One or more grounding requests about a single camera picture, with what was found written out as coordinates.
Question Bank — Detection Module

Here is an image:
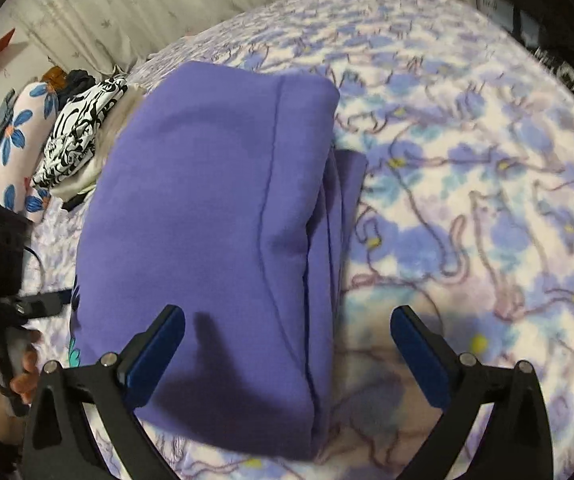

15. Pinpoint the beige floral curtain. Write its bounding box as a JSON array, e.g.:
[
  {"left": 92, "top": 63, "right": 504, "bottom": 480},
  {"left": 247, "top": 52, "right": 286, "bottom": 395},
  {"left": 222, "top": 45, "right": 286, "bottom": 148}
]
[{"left": 12, "top": 0, "right": 488, "bottom": 76}]

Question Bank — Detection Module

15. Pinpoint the beige folded garment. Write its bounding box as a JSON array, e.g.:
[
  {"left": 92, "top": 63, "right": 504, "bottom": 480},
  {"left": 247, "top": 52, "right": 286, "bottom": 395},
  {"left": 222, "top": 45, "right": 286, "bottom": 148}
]
[{"left": 52, "top": 87, "right": 145, "bottom": 198}]

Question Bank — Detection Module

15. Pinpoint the purple zip hoodie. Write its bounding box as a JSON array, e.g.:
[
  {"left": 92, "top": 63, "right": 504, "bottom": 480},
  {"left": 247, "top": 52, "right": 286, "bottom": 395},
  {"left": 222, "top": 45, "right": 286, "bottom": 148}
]
[{"left": 69, "top": 60, "right": 368, "bottom": 461}]

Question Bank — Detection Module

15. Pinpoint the black crumpled clothing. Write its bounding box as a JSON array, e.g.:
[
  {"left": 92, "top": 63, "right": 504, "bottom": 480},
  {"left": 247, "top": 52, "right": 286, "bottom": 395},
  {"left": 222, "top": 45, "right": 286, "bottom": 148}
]
[{"left": 64, "top": 69, "right": 102, "bottom": 98}]

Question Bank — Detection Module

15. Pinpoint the white box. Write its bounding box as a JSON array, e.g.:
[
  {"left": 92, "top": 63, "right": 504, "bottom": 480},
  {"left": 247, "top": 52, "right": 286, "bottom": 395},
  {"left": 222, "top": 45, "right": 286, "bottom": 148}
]
[{"left": 482, "top": 0, "right": 518, "bottom": 28}]

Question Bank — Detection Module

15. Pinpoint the blue flower printed quilt roll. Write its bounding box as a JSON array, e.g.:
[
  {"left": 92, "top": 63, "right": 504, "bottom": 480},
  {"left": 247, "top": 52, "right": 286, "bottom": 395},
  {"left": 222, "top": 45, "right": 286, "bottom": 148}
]
[{"left": 0, "top": 80, "right": 75, "bottom": 226}]

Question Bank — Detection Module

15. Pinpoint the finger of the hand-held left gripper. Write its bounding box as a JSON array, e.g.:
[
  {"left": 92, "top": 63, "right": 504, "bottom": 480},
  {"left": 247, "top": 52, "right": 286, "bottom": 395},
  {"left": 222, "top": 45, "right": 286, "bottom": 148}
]
[{"left": 14, "top": 287, "right": 78, "bottom": 320}]

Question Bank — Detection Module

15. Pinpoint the brown cloth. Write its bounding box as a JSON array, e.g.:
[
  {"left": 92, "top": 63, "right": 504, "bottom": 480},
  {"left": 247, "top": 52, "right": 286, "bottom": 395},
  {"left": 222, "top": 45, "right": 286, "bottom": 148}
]
[{"left": 42, "top": 65, "right": 68, "bottom": 93}]

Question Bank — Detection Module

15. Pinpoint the person's left hand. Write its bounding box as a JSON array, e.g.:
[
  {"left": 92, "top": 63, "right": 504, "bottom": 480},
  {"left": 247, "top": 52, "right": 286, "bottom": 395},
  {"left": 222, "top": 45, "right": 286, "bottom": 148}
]
[{"left": 9, "top": 330, "right": 44, "bottom": 408}]

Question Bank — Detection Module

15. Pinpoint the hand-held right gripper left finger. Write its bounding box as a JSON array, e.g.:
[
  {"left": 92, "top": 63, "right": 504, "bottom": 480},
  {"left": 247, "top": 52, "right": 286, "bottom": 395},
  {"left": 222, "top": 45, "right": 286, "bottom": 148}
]
[{"left": 21, "top": 304, "right": 186, "bottom": 480}]

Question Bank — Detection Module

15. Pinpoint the cat printed purple blanket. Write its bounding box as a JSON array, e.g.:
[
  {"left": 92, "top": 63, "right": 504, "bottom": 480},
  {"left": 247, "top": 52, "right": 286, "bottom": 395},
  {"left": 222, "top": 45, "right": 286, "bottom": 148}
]
[{"left": 22, "top": 0, "right": 574, "bottom": 480}]

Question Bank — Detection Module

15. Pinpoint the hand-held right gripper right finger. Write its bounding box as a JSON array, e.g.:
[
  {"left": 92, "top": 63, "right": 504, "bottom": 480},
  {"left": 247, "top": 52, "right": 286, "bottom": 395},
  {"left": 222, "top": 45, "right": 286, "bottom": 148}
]
[{"left": 389, "top": 305, "right": 554, "bottom": 480}]

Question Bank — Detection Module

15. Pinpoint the black white printed folded garment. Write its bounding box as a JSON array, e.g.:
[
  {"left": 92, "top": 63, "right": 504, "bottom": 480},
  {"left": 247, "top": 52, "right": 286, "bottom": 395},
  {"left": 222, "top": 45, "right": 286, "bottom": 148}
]
[{"left": 32, "top": 76, "right": 130, "bottom": 191}]

